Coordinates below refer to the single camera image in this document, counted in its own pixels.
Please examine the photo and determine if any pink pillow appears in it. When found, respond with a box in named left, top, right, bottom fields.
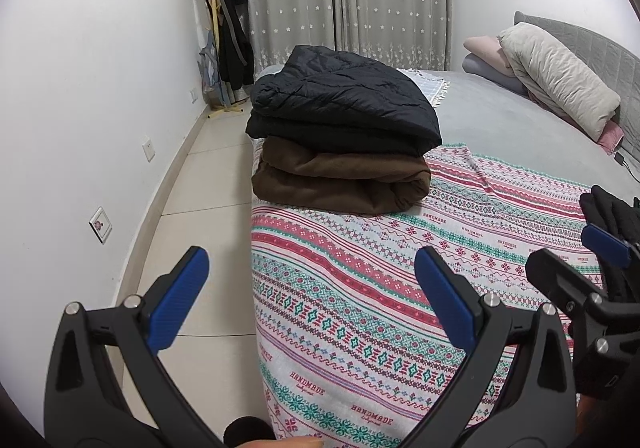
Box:
left=530, top=93, right=625, bottom=153
left=462, top=35, right=516, bottom=78

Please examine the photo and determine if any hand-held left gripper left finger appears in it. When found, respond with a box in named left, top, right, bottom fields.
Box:
left=44, top=245, right=226, bottom=448

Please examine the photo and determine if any dark navy puffer jacket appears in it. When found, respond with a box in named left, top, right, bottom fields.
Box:
left=250, top=45, right=443, bottom=150

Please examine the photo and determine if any yellow wooden coat rack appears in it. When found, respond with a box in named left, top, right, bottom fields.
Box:
left=200, top=0, right=251, bottom=121

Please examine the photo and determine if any light blue hanging cloth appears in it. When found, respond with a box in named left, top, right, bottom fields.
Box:
left=199, top=30, right=223, bottom=96

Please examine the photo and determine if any black charger cable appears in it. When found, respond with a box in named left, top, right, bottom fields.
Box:
left=611, top=138, right=640, bottom=175

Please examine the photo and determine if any cream folded duvet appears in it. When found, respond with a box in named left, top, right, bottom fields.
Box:
left=499, top=23, right=622, bottom=143

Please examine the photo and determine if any bed with grey sheet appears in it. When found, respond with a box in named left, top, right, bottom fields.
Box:
left=255, top=65, right=640, bottom=194

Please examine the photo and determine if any light checked fringed cloth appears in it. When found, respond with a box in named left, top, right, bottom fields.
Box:
left=397, top=68, right=454, bottom=107

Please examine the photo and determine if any grey quilted headboard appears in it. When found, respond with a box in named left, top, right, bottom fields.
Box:
left=514, top=10, right=640, bottom=169

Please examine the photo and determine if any black garment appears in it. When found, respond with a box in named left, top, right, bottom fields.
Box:
left=245, top=110, right=436, bottom=161

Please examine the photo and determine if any person's left hand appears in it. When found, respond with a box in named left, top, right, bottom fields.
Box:
left=260, top=435, right=327, bottom=448

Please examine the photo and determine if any patterned red green blanket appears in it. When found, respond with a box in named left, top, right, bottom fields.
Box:
left=250, top=143, right=618, bottom=448

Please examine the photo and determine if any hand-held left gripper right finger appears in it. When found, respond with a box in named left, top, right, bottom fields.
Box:
left=400, top=245, right=581, bottom=448

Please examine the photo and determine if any wall socket red sticker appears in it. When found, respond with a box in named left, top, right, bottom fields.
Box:
left=88, top=206, right=113, bottom=245

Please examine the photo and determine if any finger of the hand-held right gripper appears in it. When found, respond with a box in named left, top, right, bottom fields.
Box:
left=525, top=248, right=640, bottom=369
left=581, top=224, right=640, bottom=319

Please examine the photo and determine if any grey pillow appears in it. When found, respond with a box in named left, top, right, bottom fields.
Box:
left=461, top=53, right=531, bottom=97

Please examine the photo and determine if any black hanging jacket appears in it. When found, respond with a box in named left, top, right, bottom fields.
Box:
left=199, top=0, right=257, bottom=93

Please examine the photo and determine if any brown fleece garment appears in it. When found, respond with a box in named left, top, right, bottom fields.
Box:
left=251, top=135, right=432, bottom=215

